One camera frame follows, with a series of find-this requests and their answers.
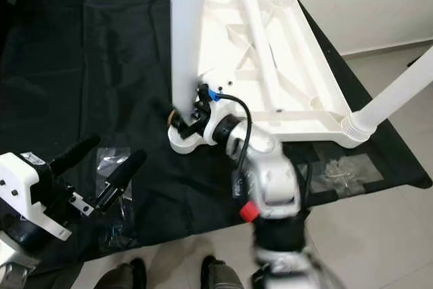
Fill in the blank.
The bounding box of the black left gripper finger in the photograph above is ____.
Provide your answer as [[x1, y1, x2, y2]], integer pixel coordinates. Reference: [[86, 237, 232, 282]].
[[98, 150, 148, 208], [51, 135, 102, 175]]

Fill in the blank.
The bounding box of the clear plastic bag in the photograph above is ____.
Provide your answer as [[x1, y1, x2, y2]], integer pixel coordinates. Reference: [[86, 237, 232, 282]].
[[95, 147, 137, 249]]

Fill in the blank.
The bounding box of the white plastic table top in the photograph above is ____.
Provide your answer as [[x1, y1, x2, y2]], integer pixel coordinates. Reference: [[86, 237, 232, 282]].
[[166, 0, 373, 154]]

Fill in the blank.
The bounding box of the grey robot right leg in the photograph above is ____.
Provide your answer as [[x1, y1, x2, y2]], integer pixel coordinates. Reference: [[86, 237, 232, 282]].
[[200, 255, 244, 289]]

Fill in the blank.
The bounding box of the translucent tape patch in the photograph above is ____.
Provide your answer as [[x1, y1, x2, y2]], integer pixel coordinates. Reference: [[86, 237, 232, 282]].
[[310, 154, 383, 198]]

